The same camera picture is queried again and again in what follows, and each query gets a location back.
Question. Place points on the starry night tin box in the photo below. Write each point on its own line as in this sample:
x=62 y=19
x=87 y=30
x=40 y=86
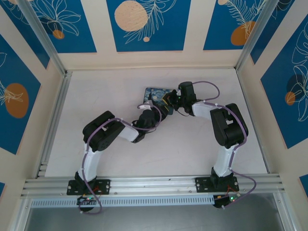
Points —
x=154 y=95

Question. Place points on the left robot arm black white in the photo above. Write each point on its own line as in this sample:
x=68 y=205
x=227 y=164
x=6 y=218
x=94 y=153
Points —
x=103 y=132

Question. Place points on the blue panel large peach circle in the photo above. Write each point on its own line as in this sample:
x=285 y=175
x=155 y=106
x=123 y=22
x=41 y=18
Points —
x=168 y=36

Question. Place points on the blue panel orange circle feather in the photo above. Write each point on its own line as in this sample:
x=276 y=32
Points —
x=216 y=29

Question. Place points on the blue panel monstera leaf outline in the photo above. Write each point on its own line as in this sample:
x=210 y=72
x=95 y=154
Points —
x=276 y=108

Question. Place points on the grey metal sheet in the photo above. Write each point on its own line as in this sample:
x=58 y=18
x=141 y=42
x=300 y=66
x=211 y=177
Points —
x=154 y=219

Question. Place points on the blue panel white flower outline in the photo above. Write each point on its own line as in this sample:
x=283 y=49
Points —
x=79 y=36

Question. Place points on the blue panel orange circle flower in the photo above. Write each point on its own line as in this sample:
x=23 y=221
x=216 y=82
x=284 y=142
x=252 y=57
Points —
x=14 y=72

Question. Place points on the blue panel plain leaf lines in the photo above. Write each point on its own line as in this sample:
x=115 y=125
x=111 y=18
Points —
x=21 y=36

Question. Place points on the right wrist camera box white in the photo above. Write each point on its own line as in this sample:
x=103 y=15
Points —
x=179 y=89

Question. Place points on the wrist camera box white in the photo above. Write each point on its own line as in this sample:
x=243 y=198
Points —
x=145 y=106
x=179 y=89

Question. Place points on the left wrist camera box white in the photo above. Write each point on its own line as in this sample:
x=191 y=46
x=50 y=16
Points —
x=145 y=106

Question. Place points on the long aluminium base rail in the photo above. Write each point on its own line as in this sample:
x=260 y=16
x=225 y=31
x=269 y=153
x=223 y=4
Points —
x=154 y=185

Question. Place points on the aluminium side rail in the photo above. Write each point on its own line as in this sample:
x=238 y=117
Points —
x=252 y=120
x=57 y=108

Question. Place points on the aluminium frame post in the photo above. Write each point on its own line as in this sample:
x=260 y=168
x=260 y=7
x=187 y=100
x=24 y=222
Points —
x=45 y=36
x=255 y=36

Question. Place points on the blue wall panel corner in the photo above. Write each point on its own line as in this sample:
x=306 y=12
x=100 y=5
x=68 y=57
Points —
x=304 y=184
x=2 y=190

